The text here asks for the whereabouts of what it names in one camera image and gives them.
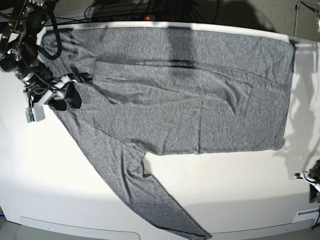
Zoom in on white label plate on table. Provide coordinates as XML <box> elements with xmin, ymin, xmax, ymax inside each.
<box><xmin>292</xmin><ymin>208</ymin><xmax>320</xmax><ymax>223</ymax></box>

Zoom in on black cables behind table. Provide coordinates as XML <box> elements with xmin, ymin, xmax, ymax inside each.
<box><xmin>49</xmin><ymin>0</ymin><xmax>226</xmax><ymax>23</ymax></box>

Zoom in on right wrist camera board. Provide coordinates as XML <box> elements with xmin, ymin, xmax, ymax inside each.
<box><xmin>24</xmin><ymin>107</ymin><xmax>35</xmax><ymax>123</ymax></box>

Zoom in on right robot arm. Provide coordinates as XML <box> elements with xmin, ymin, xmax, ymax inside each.
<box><xmin>0</xmin><ymin>0</ymin><xmax>82</xmax><ymax>123</ymax></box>

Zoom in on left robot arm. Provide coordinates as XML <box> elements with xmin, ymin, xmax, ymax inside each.
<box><xmin>293</xmin><ymin>160</ymin><xmax>320</xmax><ymax>203</ymax></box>

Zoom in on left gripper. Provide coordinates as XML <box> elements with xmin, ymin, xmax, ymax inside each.
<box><xmin>293</xmin><ymin>171</ymin><xmax>320</xmax><ymax>203</ymax></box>

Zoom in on black power strip red light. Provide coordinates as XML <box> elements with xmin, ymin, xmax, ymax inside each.
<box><xmin>84</xmin><ymin>11</ymin><xmax>188</xmax><ymax>23</ymax></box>

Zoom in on metal stand frame right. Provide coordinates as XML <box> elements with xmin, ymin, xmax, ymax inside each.
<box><xmin>293</xmin><ymin>0</ymin><xmax>320</xmax><ymax>42</ymax></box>

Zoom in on grey long-sleeve T-shirt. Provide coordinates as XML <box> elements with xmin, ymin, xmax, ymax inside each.
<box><xmin>43</xmin><ymin>27</ymin><xmax>295</xmax><ymax>240</ymax></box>

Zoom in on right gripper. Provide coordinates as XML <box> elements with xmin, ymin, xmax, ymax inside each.
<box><xmin>23</xmin><ymin>74</ymin><xmax>82</xmax><ymax>122</ymax></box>

